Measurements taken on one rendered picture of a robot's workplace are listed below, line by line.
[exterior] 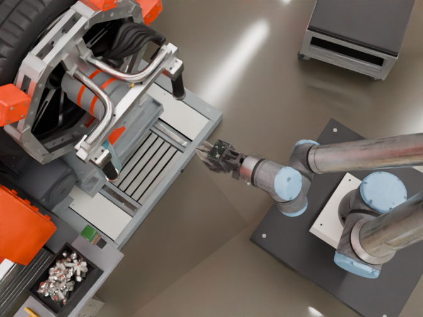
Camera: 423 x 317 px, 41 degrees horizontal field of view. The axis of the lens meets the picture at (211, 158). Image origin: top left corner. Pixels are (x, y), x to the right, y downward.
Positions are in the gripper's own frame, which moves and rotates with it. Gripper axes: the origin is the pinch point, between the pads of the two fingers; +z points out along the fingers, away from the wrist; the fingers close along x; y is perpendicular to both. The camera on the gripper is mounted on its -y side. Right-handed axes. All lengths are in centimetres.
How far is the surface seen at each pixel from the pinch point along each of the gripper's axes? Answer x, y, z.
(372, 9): -101, -41, -5
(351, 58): -87, -58, 1
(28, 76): 17, 55, 19
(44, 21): 3, 59, 21
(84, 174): 20, -23, 60
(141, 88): 0.8, 33.9, 3.4
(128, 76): 0.5, 38.5, 5.7
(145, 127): -11, -33, 57
